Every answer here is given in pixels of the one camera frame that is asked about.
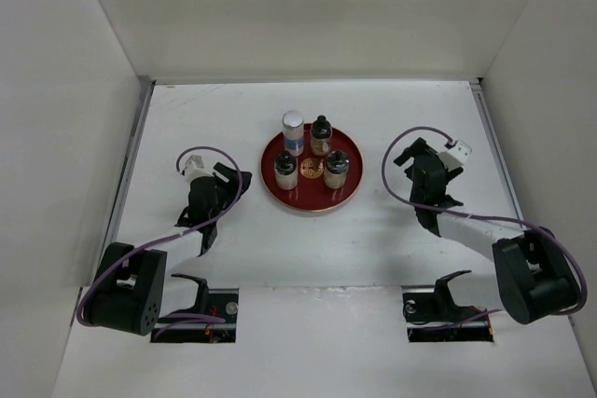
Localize white condiment bottle black cap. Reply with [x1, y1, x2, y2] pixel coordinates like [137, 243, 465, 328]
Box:
[274, 150, 298, 191]

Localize blue label spice jar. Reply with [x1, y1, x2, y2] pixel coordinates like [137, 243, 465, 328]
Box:
[282, 110, 304, 157]

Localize brown condiment bottle black cap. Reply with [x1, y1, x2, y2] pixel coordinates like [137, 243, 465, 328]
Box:
[310, 115, 333, 157]

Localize clear bottle black stopper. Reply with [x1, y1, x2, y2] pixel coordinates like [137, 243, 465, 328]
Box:
[324, 150, 350, 189]

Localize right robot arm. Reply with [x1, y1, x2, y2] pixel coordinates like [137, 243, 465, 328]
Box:
[394, 138, 586, 324]

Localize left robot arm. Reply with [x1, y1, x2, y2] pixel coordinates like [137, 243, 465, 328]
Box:
[76, 162, 253, 336]

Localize red round tray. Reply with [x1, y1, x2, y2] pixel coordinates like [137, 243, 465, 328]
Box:
[260, 123, 364, 213]

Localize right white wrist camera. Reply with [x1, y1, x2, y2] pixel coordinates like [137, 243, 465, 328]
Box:
[437, 140, 472, 172]

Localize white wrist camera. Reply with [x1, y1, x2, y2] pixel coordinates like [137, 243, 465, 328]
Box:
[437, 140, 472, 172]
[182, 155, 212, 184]

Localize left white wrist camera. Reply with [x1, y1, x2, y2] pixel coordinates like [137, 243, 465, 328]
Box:
[182, 155, 212, 184]

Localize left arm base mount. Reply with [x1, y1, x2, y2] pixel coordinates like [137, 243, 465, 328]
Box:
[150, 274, 240, 344]

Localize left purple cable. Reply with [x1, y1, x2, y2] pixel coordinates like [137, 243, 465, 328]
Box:
[74, 145, 244, 338]

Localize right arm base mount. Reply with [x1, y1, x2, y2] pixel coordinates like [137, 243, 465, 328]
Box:
[402, 270, 493, 343]

